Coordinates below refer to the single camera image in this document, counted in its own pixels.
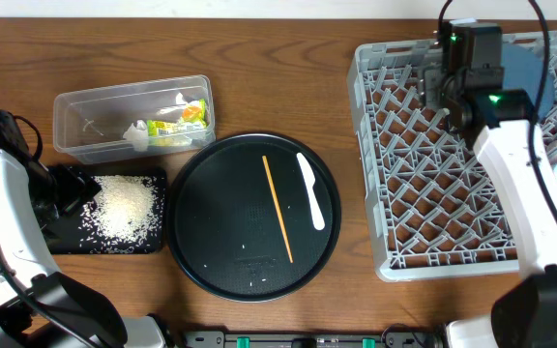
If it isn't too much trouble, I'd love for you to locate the blue plate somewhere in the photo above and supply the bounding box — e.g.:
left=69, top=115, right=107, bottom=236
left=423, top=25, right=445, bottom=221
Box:
left=501, top=43, right=555, bottom=121

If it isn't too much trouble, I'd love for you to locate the pile of white rice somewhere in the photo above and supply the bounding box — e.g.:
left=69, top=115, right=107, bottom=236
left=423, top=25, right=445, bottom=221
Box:
left=78, top=175, right=162, bottom=254

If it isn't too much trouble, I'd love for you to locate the white paper napkin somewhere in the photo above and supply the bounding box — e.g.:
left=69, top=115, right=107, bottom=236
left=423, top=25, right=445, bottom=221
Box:
left=123, top=120, right=149, bottom=152

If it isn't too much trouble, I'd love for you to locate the green yellow snack wrapper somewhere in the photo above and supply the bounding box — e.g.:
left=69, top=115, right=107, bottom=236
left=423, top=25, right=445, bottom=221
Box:
left=147, top=100, right=208, bottom=147

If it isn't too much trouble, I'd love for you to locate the wooden chopstick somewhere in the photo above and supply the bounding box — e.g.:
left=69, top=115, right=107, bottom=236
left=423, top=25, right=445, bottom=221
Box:
left=262, top=155, right=294, bottom=264

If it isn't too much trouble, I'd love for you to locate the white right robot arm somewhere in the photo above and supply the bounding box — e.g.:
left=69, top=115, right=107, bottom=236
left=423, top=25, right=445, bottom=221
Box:
left=419, top=61, right=557, bottom=347

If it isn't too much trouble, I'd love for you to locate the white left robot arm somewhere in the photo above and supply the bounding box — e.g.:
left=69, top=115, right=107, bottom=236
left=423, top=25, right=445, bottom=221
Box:
left=0, top=151, right=60, bottom=305

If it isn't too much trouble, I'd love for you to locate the grey dishwasher rack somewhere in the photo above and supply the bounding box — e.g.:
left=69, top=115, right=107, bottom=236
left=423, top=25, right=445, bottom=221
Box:
left=347, top=31, right=557, bottom=282

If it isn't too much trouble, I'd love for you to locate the black rectangular tray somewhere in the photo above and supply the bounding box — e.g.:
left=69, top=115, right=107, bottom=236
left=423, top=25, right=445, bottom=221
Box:
left=43, top=165, right=168, bottom=254

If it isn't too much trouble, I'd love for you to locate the clear plastic bin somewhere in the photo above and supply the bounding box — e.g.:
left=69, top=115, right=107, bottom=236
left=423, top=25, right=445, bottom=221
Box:
left=53, top=74, right=216, bottom=164

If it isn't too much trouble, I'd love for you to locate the white plastic knife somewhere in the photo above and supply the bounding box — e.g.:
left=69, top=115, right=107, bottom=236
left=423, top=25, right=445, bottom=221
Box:
left=296, top=153, right=325, bottom=231

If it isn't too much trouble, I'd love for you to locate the round black tray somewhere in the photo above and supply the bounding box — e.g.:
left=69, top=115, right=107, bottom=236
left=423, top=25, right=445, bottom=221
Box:
left=164, top=133, right=341, bottom=303

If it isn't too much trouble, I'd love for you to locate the black rail with green clips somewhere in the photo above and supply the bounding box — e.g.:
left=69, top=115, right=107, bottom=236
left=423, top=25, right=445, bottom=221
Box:
left=183, top=329, right=448, bottom=348

